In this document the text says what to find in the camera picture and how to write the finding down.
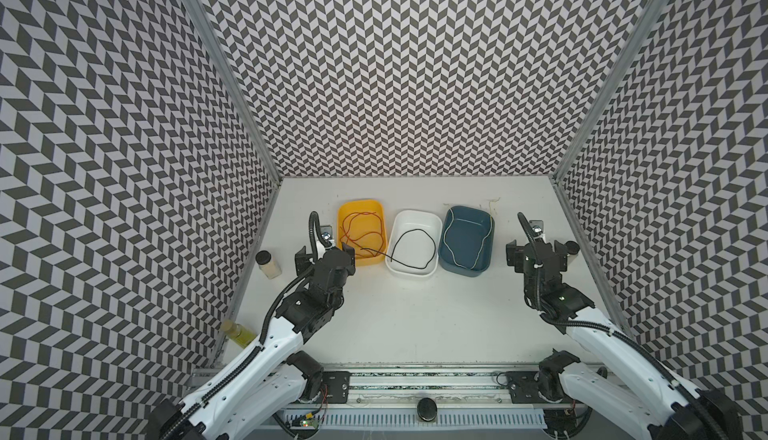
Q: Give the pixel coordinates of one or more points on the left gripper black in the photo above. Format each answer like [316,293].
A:
[302,259]

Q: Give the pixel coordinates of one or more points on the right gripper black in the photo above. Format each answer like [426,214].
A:
[537,254]

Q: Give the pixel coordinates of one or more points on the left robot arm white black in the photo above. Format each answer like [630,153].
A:
[274,370]

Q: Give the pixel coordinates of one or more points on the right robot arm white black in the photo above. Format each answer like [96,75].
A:
[651,401]

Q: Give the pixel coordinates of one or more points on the right small jar black lid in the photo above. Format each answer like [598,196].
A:
[573,249]

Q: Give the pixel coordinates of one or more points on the small jar black lid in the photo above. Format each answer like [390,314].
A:
[573,249]
[268,264]

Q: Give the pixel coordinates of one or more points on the yellow plastic bin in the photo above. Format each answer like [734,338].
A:
[361,224]

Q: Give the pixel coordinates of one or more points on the left small jar black lid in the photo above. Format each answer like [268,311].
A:
[268,264]

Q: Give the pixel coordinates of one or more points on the teal plastic bin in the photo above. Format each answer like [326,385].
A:
[466,241]

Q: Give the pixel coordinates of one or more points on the white plastic bin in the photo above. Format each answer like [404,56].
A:
[413,246]

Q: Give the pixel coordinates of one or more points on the yellow liquid bottle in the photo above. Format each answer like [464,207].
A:
[237,333]

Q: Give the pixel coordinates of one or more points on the small green circuit board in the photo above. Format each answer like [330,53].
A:
[307,421]

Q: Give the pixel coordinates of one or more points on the black round knob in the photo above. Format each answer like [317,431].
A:
[427,410]

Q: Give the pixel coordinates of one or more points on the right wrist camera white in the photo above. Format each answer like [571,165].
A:
[537,227]

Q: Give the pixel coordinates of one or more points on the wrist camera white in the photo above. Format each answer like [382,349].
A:
[325,236]
[537,227]

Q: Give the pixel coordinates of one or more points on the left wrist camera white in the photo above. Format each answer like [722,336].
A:
[325,236]

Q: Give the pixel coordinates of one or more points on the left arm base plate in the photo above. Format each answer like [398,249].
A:
[334,387]

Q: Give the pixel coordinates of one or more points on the aluminium front rail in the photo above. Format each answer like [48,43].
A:
[452,388]

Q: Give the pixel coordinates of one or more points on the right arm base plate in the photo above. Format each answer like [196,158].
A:
[523,387]

